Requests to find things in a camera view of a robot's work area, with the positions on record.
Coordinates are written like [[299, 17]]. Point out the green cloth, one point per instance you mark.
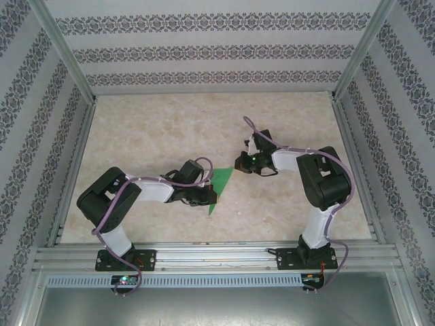
[[222, 180]]

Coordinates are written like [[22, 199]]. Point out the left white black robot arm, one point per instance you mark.
[[102, 203]]

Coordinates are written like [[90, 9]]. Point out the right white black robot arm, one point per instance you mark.
[[323, 180]]

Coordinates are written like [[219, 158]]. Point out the grey metal tray panel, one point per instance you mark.
[[217, 305]]

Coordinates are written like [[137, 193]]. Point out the aluminium mounting rail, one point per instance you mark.
[[217, 258]]

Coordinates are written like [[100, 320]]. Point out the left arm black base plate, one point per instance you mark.
[[147, 259]]

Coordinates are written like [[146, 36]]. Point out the aluminium side rail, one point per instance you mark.
[[345, 129], [74, 163]]

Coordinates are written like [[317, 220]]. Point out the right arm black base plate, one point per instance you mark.
[[285, 259]]

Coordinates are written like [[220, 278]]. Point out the aluminium corner post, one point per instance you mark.
[[68, 54], [362, 51]]

